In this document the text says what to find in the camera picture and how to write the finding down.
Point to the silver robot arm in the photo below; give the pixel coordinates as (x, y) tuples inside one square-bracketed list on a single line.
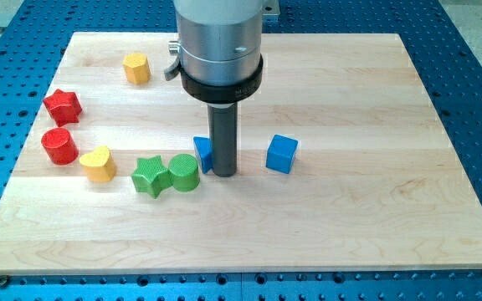
[(217, 52)]

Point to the blue cube block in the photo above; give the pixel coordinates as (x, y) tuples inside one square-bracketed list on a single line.
[(281, 154)]

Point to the yellow hexagon block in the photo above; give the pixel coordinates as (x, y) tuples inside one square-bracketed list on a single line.
[(136, 68)]

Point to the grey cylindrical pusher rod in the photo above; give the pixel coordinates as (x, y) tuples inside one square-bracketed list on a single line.
[(223, 129)]

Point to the blue triangular block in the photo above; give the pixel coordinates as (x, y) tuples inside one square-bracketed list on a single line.
[(204, 153)]

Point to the green cylinder block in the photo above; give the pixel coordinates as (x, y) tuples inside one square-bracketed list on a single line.
[(184, 172)]

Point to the green star block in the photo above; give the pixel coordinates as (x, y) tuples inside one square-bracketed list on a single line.
[(151, 176)]

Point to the light wooden board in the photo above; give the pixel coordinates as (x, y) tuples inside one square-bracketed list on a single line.
[(376, 183)]

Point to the yellow heart block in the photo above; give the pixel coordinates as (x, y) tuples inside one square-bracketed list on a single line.
[(99, 165)]

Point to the red star block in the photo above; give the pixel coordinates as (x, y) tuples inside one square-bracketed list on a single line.
[(63, 107)]

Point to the red cylinder block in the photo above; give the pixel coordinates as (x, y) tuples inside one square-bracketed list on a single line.
[(59, 145)]

